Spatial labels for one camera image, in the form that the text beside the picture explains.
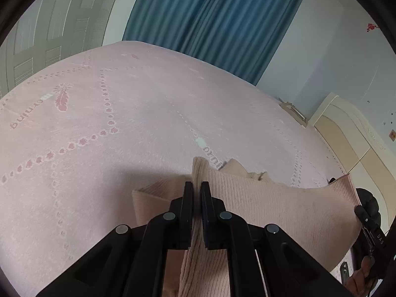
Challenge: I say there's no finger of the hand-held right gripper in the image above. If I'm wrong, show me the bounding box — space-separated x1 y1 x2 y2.
354 206 373 228

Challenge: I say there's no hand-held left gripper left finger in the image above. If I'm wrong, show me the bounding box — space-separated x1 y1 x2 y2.
35 181 194 297

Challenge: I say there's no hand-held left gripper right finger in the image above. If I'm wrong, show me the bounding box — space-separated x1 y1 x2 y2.
200 181 353 297

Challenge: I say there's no pink knit sweater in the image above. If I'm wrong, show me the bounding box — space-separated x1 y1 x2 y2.
131 156 362 297

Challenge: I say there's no person's right hand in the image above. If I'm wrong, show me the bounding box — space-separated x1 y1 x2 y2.
343 257 381 297

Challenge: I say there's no black puffer jacket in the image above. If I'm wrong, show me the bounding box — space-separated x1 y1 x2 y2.
328 178 384 273

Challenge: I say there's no black smartphone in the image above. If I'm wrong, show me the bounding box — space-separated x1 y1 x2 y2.
340 261 350 285

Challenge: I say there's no cream wooden headboard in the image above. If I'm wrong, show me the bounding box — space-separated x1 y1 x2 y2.
309 92 396 232

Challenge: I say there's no bed with pink sheet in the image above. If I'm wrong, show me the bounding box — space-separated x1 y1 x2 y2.
0 40 366 297

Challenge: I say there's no blue curtain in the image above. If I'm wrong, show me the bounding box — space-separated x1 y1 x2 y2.
122 0 314 87

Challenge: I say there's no white wardrobe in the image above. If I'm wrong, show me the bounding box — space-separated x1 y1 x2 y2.
0 0 149 99

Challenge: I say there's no flat picture frame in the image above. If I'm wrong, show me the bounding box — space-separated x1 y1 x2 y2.
280 100 310 127

